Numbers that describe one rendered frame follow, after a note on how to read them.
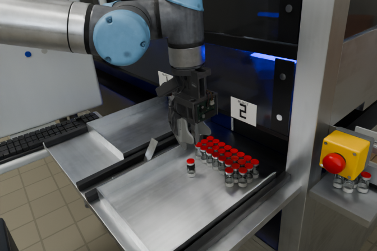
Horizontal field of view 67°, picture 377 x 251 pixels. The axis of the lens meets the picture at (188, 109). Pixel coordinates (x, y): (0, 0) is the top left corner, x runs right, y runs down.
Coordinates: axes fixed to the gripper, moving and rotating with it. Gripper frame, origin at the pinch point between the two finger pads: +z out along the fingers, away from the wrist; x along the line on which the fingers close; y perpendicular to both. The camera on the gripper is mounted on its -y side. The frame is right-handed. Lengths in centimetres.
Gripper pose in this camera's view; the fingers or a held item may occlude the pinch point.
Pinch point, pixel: (188, 141)
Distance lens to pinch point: 71.0
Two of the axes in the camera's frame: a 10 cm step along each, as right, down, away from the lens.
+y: 6.4, 3.0, -7.1
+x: 7.7, -3.3, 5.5
